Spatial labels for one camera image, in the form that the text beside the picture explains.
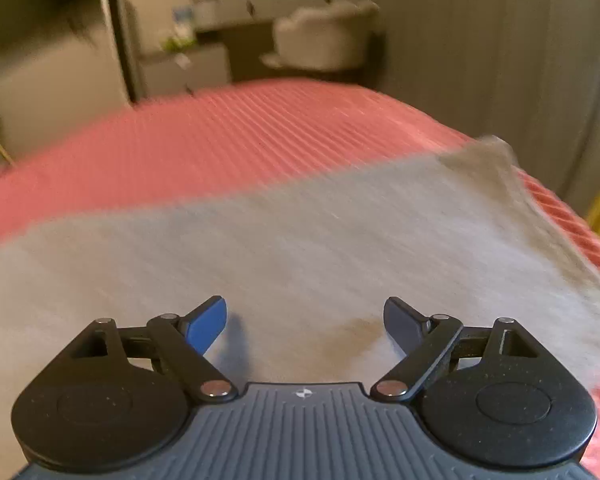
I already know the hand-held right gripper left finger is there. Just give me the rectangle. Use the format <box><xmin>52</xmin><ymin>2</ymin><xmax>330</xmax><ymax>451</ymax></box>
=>
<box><xmin>70</xmin><ymin>296</ymin><xmax>237</xmax><ymax>403</ymax></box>

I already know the white bedside cabinet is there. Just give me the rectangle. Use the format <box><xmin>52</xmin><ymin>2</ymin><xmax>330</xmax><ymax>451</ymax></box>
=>
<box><xmin>139</xmin><ymin>42</ymin><xmax>231</xmax><ymax>98</ymax></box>

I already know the pink ribbed bedspread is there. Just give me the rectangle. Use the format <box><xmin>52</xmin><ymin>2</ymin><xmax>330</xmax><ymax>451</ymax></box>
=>
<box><xmin>0</xmin><ymin>79</ymin><xmax>600</xmax><ymax>480</ymax></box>

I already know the grey sock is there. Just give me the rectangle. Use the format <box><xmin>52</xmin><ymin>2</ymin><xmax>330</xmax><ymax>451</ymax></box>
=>
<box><xmin>0</xmin><ymin>135</ymin><xmax>600</xmax><ymax>480</ymax></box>

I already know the grey curtain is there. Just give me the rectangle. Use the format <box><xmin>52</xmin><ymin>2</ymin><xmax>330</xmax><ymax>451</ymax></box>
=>
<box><xmin>380</xmin><ymin>0</ymin><xmax>600</xmax><ymax>196</ymax></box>

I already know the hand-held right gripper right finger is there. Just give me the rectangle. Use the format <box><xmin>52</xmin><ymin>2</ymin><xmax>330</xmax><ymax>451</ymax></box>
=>
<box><xmin>370</xmin><ymin>296</ymin><xmax>543</xmax><ymax>403</ymax></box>

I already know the blue white container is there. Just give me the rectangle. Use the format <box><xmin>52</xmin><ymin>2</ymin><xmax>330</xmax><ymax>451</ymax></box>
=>
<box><xmin>172</xmin><ymin>5</ymin><xmax>196</xmax><ymax>41</ymax></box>

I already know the white door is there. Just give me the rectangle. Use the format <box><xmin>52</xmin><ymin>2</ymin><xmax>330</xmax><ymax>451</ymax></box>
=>
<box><xmin>97</xmin><ymin>0</ymin><xmax>141</xmax><ymax>103</ymax></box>

